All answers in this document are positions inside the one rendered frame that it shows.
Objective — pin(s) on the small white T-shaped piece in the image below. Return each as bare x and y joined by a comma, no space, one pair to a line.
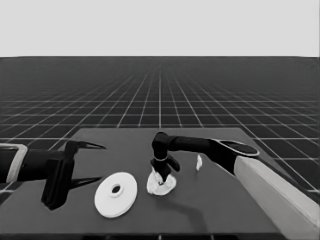
199,163

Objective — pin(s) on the white round carrier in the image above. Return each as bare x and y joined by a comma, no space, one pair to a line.
165,191

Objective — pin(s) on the large thick white disc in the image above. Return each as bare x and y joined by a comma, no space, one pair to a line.
103,203

